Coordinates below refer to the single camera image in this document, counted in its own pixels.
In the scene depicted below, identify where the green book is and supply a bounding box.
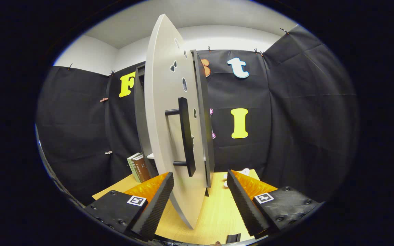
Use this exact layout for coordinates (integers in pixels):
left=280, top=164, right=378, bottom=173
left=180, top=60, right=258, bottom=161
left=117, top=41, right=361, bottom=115
left=127, top=152, right=143, bottom=183

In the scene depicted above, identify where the beige cabinet door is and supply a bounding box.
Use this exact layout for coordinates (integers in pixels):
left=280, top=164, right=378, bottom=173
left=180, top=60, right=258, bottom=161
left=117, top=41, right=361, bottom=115
left=144, top=14, right=207, bottom=229

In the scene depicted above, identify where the black door handle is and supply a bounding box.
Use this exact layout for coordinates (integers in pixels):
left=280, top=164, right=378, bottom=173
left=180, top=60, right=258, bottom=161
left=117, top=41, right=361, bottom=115
left=165, top=97, right=196, bottom=177

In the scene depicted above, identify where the white soft object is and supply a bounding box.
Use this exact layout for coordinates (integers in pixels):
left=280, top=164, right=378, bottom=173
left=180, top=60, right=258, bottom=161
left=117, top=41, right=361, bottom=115
left=223, top=168, right=250, bottom=188

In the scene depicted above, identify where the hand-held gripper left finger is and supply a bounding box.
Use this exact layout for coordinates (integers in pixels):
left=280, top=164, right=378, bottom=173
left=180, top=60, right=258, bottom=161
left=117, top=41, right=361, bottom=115
left=83, top=172, right=174, bottom=241

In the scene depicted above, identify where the grey cabinet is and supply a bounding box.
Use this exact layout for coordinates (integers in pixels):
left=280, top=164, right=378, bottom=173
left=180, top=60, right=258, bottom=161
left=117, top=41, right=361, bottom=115
left=134, top=50, right=215, bottom=197

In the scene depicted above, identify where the brown book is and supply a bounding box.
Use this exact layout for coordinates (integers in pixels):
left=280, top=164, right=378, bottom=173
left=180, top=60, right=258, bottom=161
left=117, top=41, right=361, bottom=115
left=131, top=154, right=151, bottom=182

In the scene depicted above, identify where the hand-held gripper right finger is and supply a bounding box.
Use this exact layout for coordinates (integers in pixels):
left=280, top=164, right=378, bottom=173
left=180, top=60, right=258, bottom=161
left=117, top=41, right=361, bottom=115
left=227, top=169, right=320, bottom=240

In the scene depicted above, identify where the black backdrop cloth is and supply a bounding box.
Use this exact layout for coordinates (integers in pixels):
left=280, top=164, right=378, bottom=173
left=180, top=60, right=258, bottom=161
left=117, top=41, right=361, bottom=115
left=36, top=25, right=360, bottom=205

